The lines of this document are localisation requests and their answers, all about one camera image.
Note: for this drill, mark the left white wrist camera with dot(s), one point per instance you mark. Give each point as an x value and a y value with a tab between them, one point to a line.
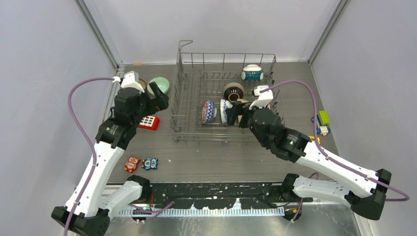
129	80

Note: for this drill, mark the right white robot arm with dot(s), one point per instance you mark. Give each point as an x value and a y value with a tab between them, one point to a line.
362	190

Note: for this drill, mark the brown striped bowl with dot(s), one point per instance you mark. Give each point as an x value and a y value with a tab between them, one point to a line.
233	91

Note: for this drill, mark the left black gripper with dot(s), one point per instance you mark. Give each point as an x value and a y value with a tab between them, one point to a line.
160	103

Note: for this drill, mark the grey wire dish rack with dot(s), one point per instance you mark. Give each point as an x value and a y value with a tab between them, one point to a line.
205	81

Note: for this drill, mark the yellow window toy block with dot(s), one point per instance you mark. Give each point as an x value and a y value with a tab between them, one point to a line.
318	140

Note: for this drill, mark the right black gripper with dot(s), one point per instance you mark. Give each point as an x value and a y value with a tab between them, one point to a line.
232	112

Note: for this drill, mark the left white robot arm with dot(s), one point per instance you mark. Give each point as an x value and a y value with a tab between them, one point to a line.
86	213

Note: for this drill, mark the plain beige bowl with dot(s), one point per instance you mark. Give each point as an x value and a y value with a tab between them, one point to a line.
241	102

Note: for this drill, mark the teal white bowl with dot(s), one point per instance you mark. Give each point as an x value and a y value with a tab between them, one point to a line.
252	72

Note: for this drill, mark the dark teal bowl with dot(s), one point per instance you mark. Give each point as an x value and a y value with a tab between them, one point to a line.
143	84

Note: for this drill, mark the blue owl puzzle piece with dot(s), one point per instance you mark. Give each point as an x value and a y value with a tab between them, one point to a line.
150	164

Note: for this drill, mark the blue floral white bowl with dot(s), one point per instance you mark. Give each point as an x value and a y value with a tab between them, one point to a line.
224	104

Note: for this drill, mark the red window toy block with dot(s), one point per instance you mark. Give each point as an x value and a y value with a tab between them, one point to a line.
149	123

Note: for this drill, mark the toy block car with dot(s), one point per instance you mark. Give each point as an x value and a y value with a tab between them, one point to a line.
323	122

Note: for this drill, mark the red blue zigzag bowl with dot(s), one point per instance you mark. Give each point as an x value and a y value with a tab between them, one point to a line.
209	111

